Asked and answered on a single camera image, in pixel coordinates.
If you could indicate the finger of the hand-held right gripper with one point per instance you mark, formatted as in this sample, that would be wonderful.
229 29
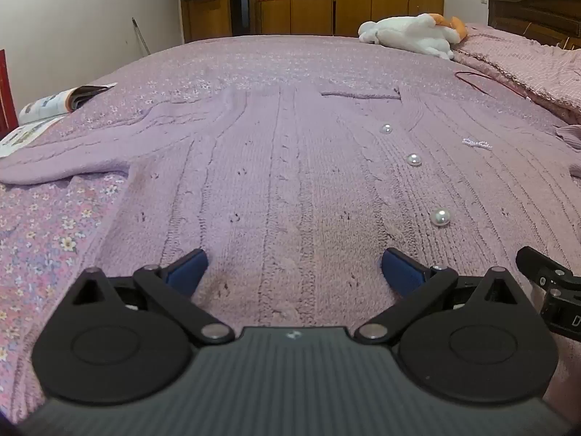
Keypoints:
540 265

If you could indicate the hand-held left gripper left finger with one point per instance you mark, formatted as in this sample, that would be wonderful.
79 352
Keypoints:
188 270

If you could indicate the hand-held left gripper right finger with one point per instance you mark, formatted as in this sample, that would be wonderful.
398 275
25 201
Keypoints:
401 272

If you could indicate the purple knit sweater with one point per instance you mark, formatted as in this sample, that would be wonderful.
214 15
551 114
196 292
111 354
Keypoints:
295 181

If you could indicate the pink quilt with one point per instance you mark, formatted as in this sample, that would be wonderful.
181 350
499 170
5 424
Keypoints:
522 63

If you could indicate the purple floral bedspread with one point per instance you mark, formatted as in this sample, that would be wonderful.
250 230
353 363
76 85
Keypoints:
181 63

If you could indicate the open magazine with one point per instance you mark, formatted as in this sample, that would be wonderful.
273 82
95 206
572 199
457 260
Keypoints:
47 104

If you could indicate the thin stick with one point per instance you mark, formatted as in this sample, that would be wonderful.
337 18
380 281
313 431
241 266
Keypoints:
140 35

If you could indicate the white and orange plush toy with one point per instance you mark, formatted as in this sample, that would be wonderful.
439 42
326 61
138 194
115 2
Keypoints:
408 32

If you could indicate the dark wooden headboard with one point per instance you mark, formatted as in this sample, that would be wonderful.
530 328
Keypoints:
535 13

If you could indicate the red panel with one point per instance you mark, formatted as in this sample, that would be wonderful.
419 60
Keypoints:
5 95

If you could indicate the wooden wardrobe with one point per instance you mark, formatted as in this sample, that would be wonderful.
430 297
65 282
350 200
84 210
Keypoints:
363 0

